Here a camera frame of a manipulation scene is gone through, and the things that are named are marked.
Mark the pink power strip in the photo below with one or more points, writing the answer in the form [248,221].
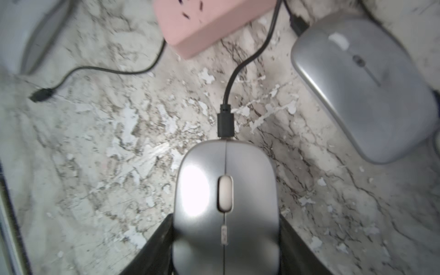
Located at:
[190,27]

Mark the aluminium front rail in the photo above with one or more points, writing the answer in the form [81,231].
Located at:
[14,259]

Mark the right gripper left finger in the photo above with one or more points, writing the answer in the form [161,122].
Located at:
[155,258]

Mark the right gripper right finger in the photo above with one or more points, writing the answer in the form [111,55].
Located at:
[296,258]

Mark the white wireless mouse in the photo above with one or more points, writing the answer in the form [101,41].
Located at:
[27,30]

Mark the black charging cable silver mouse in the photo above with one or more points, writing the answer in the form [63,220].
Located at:
[225,118]

